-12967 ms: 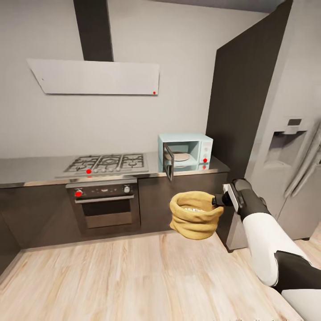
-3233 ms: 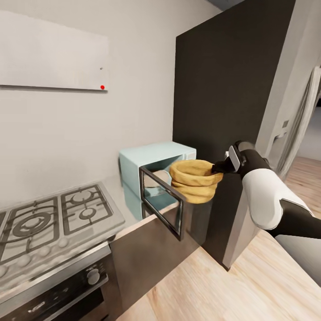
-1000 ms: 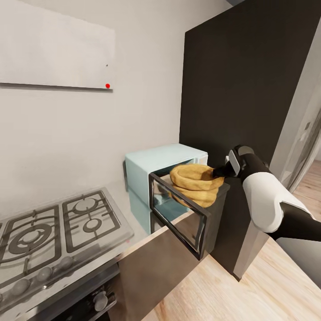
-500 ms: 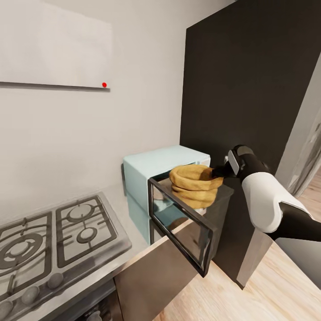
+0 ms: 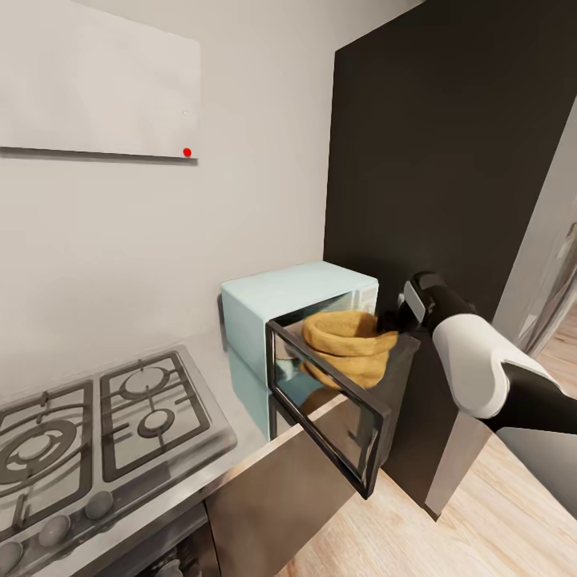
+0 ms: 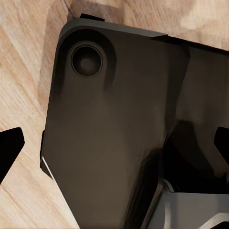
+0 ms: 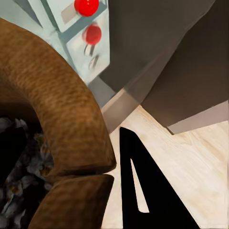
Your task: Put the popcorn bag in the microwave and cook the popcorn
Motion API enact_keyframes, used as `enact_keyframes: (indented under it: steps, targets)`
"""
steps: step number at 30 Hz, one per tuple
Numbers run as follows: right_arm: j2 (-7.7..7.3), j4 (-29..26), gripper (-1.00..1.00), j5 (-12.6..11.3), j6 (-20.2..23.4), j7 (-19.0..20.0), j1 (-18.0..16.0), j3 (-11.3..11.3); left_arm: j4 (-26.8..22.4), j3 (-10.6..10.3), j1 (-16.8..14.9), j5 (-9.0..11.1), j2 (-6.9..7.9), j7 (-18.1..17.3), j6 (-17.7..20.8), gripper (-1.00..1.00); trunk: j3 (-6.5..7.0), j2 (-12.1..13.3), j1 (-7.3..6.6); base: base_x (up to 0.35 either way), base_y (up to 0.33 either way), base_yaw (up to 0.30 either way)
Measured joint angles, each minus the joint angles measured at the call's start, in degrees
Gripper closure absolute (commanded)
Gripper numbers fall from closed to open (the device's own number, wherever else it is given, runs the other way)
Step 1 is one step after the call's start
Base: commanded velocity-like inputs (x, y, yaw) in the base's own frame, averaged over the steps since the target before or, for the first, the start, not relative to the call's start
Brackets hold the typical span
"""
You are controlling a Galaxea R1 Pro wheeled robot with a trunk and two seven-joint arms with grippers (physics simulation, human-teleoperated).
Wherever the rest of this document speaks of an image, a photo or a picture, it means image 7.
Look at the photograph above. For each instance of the popcorn bag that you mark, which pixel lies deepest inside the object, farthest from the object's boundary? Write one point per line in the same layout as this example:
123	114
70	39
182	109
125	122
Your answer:
39	86

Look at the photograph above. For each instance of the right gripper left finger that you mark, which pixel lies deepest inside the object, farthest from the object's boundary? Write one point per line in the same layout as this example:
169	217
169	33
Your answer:
12	144

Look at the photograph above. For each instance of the microwave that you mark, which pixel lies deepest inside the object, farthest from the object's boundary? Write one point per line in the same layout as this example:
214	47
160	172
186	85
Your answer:
46	18

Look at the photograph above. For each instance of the fridge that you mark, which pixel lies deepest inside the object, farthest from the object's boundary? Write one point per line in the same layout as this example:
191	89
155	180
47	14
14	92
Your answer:
192	90

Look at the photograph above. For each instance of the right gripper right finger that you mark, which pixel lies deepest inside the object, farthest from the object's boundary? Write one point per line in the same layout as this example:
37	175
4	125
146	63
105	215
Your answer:
166	209

